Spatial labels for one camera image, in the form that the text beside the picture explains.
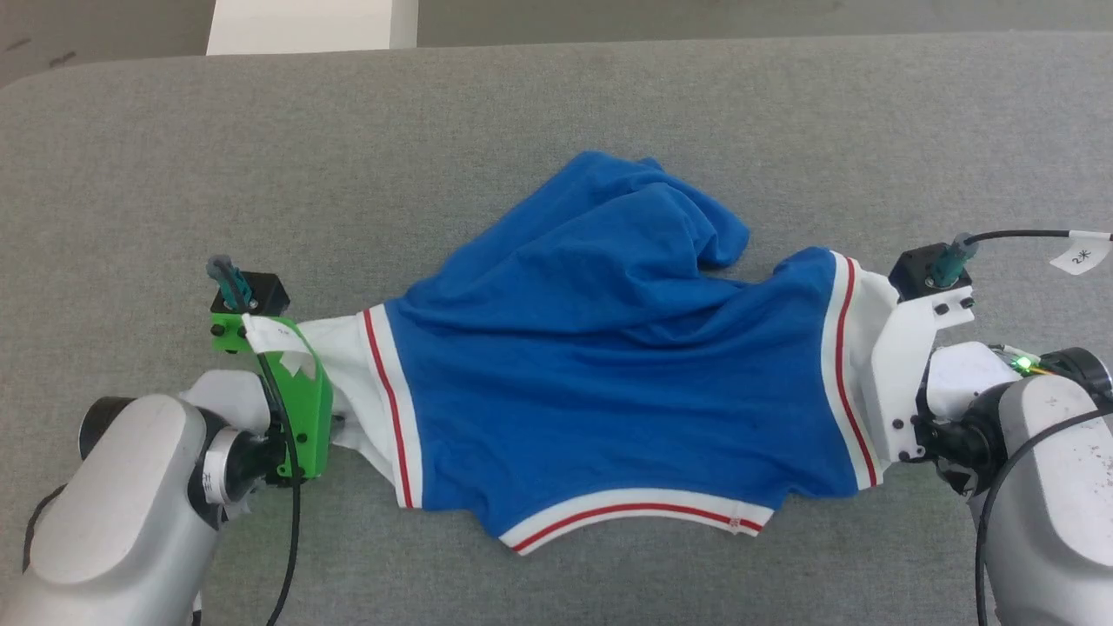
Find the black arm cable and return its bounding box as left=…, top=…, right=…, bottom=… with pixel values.
left=929, top=229, right=1113, bottom=290
left=207, top=255, right=303, bottom=626

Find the white right cable tag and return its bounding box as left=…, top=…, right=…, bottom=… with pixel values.
left=1050, top=232, right=1113, bottom=276

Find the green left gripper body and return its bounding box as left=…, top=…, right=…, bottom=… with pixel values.
left=211, top=313, right=334, bottom=483

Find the white box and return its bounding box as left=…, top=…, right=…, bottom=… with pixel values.
left=206, top=0, right=419, bottom=57

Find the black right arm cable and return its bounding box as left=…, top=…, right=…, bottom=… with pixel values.
left=929, top=229, right=1113, bottom=290

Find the grey upholstered surface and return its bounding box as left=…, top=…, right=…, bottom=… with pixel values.
left=0, top=33, right=1113, bottom=626

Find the blue white basketball jersey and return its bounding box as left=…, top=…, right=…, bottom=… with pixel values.
left=300, top=150, right=901, bottom=556

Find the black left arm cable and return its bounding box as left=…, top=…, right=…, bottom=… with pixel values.
left=207, top=255, right=303, bottom=626

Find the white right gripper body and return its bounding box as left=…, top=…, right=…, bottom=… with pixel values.
left=870, top=287, right=975, bottom=462

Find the white cable tag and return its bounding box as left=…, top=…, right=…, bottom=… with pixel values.
left=1050, top=232, right=1113, bottom=276
left=242, top=315, right=319, bottom=380

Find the white left cable tag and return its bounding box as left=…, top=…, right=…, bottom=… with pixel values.
left=242, top=315, right=319, bottom=380

